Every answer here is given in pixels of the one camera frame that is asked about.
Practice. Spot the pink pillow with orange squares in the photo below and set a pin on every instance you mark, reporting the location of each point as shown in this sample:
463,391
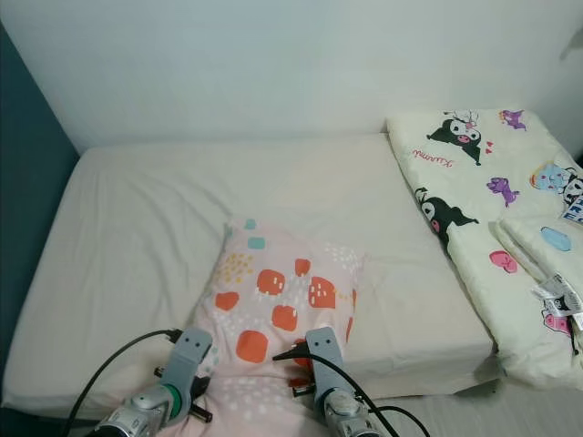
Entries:
273,273

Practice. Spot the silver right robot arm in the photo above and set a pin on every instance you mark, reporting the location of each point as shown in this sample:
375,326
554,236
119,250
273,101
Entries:
351,419

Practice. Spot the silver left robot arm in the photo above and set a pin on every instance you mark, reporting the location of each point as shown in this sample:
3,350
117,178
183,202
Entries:
146,414

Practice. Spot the mattress with white sheet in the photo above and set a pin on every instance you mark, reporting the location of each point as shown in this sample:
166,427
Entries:
146,255

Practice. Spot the cream cartoon print quilt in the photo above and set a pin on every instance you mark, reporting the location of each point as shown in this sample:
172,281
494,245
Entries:
465,182

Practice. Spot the crinkled clear plastic wrapper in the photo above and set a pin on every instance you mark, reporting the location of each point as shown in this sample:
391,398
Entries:
556,296

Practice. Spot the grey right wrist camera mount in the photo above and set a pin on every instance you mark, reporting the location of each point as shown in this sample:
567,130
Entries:
326,350

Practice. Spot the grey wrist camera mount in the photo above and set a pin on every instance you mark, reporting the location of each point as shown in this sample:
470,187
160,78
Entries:
326,350
191,350

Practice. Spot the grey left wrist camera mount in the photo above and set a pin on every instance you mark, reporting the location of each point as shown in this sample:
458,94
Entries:
191,350

